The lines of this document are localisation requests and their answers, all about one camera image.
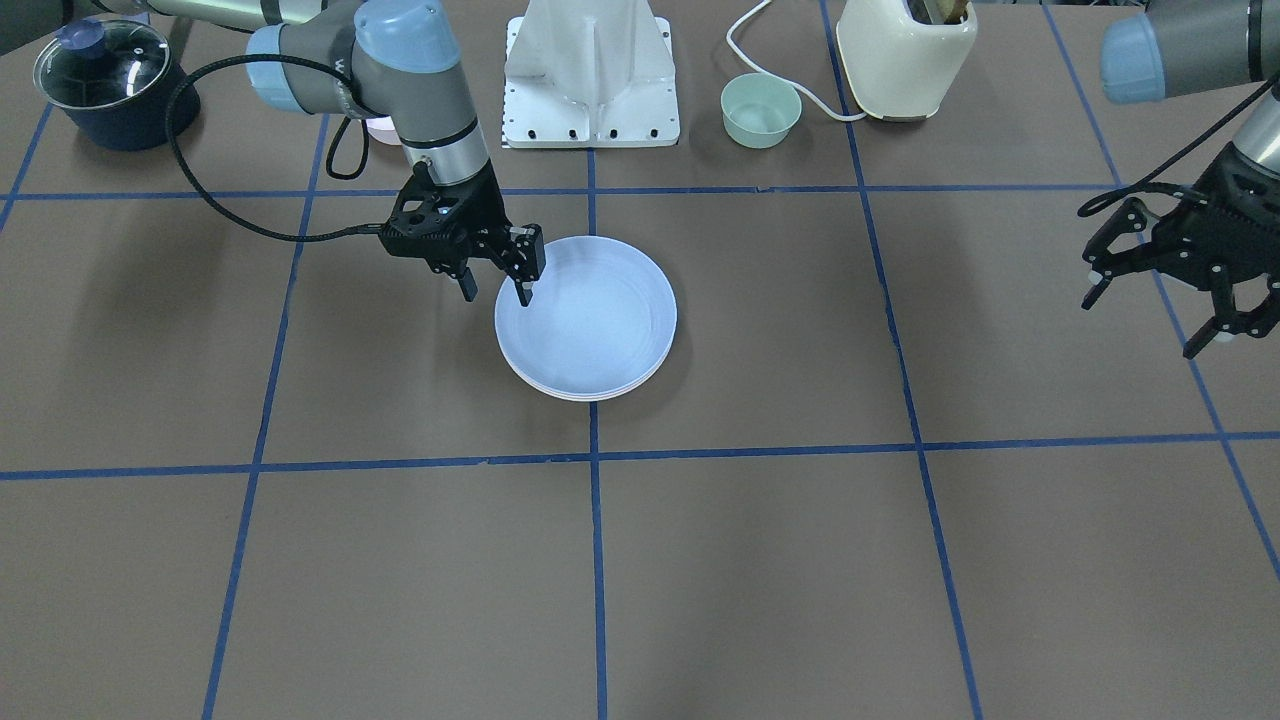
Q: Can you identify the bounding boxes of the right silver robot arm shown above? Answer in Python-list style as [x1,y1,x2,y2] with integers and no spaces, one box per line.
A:
[20,1,545,305]

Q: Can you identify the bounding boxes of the green bowl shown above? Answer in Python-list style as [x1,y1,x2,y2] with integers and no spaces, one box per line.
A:
[719,73,803,150]

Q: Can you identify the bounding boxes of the cream toaster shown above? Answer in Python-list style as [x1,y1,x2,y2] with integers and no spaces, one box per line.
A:
[835,1,979,122]

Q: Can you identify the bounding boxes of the pink plate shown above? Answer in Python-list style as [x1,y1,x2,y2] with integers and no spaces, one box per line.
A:
[503,347,672,402]

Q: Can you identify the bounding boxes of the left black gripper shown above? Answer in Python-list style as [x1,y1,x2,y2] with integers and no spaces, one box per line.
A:
[1082,142,1279,360]

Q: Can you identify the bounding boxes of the dark pot with glass lid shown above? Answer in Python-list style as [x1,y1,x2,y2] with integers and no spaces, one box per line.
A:
[33,18,201,152]

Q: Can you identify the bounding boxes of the white toaster power cord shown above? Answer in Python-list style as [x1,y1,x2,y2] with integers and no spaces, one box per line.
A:
[724,0,867,123]

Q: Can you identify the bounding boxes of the blue plate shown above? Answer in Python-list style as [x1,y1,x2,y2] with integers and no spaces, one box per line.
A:
[494,234,678,360]

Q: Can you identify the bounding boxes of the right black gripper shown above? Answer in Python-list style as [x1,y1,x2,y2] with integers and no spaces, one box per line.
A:
[401,161,547,307]

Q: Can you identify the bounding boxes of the pink bowl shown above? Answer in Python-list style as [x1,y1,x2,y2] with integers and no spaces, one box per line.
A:
[365,117,402,146]

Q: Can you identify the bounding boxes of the black camera cable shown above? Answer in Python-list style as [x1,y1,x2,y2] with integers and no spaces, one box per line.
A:
[165,54,387,243]

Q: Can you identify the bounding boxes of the white camera stand pedestal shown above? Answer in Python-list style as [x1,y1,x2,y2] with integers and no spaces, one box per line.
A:
[500,1,681,149]

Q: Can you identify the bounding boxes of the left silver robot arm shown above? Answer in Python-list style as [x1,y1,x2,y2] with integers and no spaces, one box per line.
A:
[1078,1,1279,359]

